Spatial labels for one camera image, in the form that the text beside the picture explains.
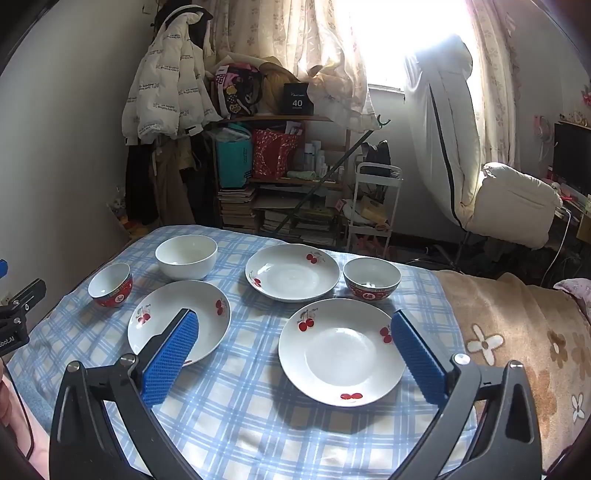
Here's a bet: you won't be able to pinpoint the black monitor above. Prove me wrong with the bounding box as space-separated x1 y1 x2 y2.
553 121 591 195

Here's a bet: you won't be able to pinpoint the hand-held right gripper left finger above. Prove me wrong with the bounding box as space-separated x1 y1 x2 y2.
48 308 200 480

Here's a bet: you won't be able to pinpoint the colourful printed bag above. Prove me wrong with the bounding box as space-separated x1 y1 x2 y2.
211 64 265 118

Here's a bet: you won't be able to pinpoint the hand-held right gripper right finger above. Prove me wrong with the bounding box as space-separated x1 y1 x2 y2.
390 309 542 480

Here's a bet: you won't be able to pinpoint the beige hanging trousers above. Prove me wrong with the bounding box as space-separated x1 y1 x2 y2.
154 138 197 227

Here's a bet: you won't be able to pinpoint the white cherry print plate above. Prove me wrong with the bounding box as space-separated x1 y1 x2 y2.
278 299 407 408
127 280 232 367
245 244 341 303

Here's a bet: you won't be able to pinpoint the group of white bottles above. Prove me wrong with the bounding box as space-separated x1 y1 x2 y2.
302 141 328 171

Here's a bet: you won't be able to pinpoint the white trolley cart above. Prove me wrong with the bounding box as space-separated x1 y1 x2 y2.
346 162 403 254

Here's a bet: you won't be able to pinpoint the teal shopping bag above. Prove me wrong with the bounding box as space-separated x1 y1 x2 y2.
215 124 254 189

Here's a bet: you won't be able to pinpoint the brown floral blanket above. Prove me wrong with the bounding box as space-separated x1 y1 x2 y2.
434 269 591 474

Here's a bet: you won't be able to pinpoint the tan fabric bag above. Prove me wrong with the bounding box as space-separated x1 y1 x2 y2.
261 58 301 114

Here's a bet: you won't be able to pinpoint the floral beige curtain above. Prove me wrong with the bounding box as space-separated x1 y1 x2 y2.
466 0 527 167
203 0 382 132

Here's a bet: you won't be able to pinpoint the white charging cable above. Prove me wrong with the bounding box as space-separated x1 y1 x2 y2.
540 208 573 287

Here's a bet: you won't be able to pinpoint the black hooded garment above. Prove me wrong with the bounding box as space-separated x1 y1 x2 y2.
154 4 215 61

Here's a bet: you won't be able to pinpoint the white puffer jacket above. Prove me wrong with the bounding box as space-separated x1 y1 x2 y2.
121 6 222 145

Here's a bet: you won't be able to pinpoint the printed plastic bag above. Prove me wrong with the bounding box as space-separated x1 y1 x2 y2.
108 189 139 241

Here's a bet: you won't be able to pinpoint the dark metal pole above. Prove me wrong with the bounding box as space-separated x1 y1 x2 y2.
277 115 392 232

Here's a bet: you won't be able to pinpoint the large white bowl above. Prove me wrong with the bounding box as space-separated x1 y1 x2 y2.
155 234 218 281

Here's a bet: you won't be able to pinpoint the black bag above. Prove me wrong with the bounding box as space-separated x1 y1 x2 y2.
360 141 392 167

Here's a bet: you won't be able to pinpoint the dark hanging clothes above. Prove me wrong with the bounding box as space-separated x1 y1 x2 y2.
124 134 218 227

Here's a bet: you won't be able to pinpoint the red gift bag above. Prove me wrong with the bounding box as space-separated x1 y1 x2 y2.
252 128 301 182

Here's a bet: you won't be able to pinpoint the small red bowl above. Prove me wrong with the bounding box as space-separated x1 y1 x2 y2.
88 263 134 309
343 257 402 302

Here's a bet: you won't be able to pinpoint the black box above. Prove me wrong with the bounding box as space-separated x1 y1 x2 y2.
283 83 315 114

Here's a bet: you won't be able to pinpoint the stack of books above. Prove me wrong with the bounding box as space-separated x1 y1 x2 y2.
217 185 345 247

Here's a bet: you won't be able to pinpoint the blue checked cloth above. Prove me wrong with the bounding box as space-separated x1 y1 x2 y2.
7 224 478 480

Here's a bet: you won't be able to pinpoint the wooden shelf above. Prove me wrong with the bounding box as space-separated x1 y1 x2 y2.
210 113 358 245

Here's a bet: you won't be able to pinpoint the black office chair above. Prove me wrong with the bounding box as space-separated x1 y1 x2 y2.
416 226 490 273

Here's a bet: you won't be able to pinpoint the pink clothing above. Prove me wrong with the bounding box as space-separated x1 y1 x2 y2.
0 364 51 467

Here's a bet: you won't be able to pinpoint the black cable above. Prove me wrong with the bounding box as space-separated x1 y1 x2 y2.
4 369 36 462

